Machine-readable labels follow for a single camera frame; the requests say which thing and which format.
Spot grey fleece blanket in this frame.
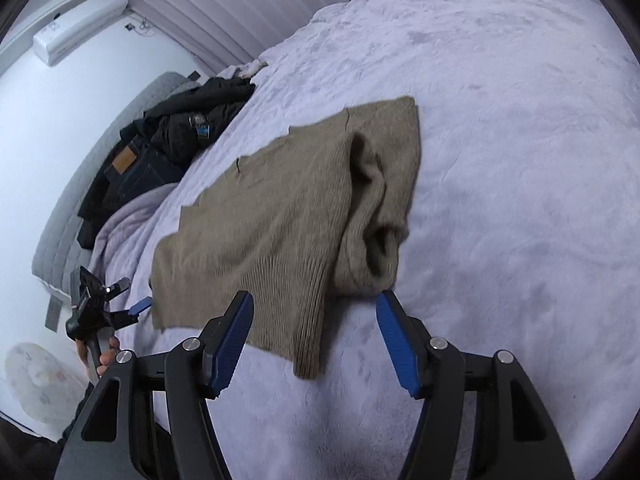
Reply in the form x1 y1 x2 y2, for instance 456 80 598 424
89 182 180 281

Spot person's left hand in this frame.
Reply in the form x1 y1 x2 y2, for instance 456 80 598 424
75 336 122 378

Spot white wall air conditioner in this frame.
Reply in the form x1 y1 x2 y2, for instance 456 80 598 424
32 0 129 66

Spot person's left forearm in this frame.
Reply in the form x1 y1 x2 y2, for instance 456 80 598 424
57 380 98 443

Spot grey padded headboard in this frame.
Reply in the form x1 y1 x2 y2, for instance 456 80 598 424
31 72 201 293

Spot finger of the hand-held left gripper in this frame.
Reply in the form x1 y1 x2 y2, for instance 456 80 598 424
102 278 132 302
107 296 153 331

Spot person's dark clothing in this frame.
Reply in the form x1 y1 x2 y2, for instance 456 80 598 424
0 412 68 480

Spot black jacket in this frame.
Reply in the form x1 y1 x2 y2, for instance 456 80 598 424
77 77 257 251

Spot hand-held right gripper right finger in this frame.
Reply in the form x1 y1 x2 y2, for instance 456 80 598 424
375 290 577 480

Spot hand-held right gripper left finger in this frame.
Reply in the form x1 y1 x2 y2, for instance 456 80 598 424
54 290 255 480

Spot dark blue jeans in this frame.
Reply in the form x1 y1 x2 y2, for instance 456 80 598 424
102 132 188 211

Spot white pleated curtain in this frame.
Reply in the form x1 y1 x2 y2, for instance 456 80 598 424
116 0 476 78

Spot olive brown knit sweater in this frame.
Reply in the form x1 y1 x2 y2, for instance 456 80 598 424
150 95 422 381

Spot grey tape strip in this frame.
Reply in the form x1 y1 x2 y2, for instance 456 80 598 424
46 294 68 332

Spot round white patterned object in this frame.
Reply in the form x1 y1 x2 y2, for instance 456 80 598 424
4 342 88 426

